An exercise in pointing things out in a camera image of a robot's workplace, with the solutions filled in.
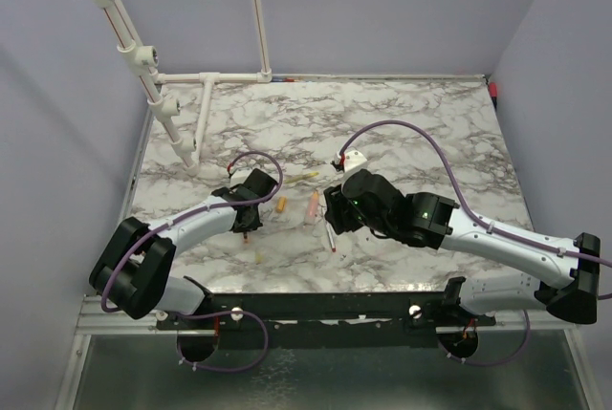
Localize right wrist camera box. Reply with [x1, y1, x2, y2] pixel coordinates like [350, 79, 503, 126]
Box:
[331, 149, 368, 175]

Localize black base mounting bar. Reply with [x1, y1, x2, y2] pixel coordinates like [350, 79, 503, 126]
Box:
[157, 291, 498, 350]

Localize aluminium rail frame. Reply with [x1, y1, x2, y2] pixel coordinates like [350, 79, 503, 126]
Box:
[76, 296, 578, 335]

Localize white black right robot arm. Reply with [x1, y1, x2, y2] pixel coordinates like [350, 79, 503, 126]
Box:
[324, 169, 601, 325]

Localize pink orange-tipped marker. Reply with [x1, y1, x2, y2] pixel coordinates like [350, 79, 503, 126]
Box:
[304, 190, 319, 225]

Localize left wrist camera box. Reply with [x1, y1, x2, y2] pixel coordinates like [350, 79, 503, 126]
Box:
[229, 168, 251, 187]

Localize orange-yellow marker cap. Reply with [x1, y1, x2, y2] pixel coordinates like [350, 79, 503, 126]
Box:
[275, 197, 287, 213]

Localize white PVC pipe frame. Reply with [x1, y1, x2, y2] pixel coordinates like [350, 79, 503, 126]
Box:
[92, 0, 273, 176]

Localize white red-tipped pen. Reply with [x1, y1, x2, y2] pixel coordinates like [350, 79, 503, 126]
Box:
[325, 223, 337, 252]

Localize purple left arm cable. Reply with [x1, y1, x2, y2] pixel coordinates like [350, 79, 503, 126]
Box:
[98, 150, 287, 373]

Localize yellow highlighter pen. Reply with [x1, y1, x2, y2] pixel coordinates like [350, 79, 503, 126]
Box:
[285, 171, 319, 184]

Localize red black corner clamp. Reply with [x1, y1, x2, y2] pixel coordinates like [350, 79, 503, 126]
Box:
[488, 81, 498, 108]

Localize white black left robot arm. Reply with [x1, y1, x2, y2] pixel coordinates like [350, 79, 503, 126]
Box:
[89, 168, 278, 329]

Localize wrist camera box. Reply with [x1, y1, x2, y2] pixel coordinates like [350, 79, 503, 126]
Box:
[331, 149, 368, 175]
[229, 168, 251, 187]

